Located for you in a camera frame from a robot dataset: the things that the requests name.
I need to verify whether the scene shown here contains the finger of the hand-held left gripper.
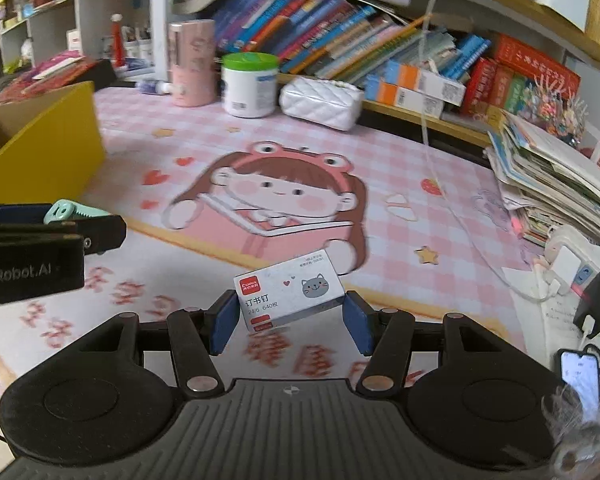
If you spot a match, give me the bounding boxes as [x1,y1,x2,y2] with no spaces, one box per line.
[0,203,69,226]
[0,214,127,256]

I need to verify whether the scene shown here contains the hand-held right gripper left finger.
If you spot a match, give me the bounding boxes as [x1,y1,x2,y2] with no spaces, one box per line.
[99,289,242,400]

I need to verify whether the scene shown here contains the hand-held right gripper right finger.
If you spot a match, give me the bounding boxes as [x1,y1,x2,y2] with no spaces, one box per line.
[342,290,497,400]

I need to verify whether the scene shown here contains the teal plastic clip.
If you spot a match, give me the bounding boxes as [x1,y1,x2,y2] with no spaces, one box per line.
[43,199,112,224]

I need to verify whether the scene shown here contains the white staple box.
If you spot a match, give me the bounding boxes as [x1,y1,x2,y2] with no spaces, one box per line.
[233,248,345,334]

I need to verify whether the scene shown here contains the yellow cardboard box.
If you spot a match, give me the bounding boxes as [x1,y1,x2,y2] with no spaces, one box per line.
[0,80,107,207]

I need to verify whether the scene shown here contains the stack of red papers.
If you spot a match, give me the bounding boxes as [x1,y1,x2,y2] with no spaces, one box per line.
[0,56,97,107]

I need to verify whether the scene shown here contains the white card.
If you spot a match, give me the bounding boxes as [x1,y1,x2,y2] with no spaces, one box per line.
[32,56,85,81]

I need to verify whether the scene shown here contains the small clear spray bottle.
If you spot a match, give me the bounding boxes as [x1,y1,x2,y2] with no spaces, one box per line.
[134,78,174,96]

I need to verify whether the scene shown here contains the pink printed desk mat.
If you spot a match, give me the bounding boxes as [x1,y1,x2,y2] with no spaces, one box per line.
[0,84,583,413]

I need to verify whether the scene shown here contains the pink cylindrical humidifier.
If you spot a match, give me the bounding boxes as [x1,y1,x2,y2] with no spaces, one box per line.
[168,18,217,108]

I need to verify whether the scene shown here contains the white shelf unit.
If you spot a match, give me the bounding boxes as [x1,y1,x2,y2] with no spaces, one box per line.
[0,0,154,80]

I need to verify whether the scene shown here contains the red and white toy stick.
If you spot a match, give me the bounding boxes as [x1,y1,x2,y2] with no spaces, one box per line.
[109,13,129,69]

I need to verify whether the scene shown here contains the white pen holders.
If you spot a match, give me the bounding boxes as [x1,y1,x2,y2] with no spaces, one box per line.
[124,24,154,62]

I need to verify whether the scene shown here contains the white jar with green lid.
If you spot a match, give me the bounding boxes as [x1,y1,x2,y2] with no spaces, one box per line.
[220,52,280,119]

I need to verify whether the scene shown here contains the white power strip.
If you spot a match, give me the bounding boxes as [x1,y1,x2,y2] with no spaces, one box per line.
[544,224,600,302]

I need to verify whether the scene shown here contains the white quilted purse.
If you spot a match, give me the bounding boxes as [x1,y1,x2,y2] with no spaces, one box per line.
[278,75,365,132]

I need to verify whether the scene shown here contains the orange and white carton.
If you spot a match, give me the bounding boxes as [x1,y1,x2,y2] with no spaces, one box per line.
[383,59,467,107]
[364,74,447,121]

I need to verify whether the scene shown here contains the smartphone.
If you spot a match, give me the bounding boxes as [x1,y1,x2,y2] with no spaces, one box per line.
[559,347,600,423]

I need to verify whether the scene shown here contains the black charger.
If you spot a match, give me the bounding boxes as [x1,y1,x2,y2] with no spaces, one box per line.
[572,271,600,339]

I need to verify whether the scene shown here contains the grey fluffy tuft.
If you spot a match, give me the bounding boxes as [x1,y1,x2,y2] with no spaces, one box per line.
[541,384,600,472]

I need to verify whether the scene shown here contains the stack of magazines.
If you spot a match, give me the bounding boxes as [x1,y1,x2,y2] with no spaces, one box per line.
[484,109,600,252]

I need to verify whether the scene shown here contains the row of colourful books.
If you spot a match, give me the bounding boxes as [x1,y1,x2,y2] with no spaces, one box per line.
[212,0,496,92]

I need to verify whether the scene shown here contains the red illustrated box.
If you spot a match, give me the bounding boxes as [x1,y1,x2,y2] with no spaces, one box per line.
[461,33,582,122]

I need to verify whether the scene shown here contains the wooden bookshelf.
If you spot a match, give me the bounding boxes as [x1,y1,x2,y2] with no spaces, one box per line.
[149,0,600,147]

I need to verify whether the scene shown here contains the white cable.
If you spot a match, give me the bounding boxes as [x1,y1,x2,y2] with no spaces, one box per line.
[419,0,561,303]

